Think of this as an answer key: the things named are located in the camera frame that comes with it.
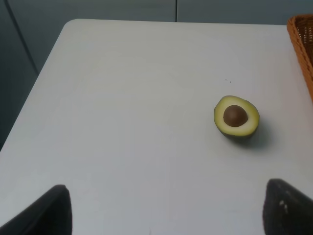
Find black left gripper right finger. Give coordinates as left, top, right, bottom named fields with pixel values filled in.
left=262, top=179, right=313, bottom=235

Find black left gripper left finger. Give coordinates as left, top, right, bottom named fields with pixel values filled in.
left=0, top=185, right=73, bottom=235

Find orange wicker basket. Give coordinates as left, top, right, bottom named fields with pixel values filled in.
left=287, top=14, right=313, bottom=99

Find halved avocado with pit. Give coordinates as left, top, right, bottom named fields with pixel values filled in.
left=214, top=95, right=260, bottom=139

